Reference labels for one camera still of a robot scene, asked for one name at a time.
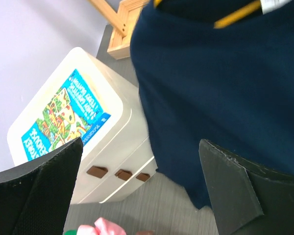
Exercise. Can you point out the green cloth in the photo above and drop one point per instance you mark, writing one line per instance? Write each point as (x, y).
(70, 232)

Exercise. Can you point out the white drawer unit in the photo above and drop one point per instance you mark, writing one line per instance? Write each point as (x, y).
(118, 159)

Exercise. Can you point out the blue treehouse paperback book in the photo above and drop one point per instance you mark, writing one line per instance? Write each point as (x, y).
(73, 112)

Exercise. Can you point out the wooden clothes rack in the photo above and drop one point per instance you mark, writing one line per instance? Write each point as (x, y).
(123, 22)

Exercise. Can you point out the yellow hanger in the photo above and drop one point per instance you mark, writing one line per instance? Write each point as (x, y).
(235, 14)

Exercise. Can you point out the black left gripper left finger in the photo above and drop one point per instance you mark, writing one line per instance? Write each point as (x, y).
(35, 196)

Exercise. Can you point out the pink cloth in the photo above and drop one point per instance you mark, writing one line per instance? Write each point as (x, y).
(101, 227)

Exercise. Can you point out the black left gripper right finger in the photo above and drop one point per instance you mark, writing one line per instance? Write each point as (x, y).
(246, 198)

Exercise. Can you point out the navy blue t shirt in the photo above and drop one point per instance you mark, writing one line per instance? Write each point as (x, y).
(233, 86)

